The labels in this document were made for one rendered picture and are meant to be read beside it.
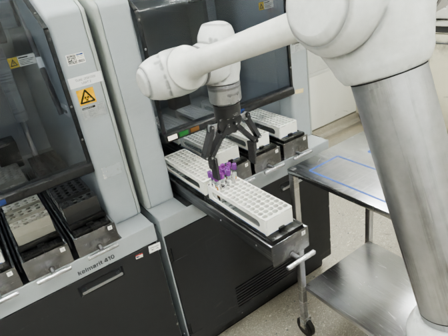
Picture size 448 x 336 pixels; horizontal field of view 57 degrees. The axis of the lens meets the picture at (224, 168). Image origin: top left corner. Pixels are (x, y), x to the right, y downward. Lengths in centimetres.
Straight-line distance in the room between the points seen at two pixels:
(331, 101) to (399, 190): 312
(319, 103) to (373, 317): 226
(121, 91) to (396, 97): 96
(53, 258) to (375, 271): 123
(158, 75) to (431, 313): 69
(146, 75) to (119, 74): 39
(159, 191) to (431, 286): 105
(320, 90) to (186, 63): 270
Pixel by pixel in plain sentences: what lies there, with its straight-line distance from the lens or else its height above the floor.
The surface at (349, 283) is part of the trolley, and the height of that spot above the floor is 28.
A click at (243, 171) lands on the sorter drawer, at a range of 157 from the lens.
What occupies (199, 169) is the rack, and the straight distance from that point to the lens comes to 144.
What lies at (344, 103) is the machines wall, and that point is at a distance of 383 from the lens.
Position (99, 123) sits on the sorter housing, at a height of 110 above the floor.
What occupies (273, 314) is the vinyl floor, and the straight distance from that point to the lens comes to 205.
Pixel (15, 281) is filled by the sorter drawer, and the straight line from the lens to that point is 138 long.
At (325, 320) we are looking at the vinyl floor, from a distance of 202.
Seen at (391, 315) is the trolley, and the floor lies 28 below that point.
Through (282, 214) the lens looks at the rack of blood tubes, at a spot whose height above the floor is 86.
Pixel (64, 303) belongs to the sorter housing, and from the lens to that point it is 146.
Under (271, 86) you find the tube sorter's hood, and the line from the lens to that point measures 166.
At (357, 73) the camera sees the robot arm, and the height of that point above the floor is 135.
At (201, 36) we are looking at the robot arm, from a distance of 107.
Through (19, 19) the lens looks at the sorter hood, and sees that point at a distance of 131.
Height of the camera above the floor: 150
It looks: 27 degrees down
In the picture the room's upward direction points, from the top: 9 degrees counter-clockwise
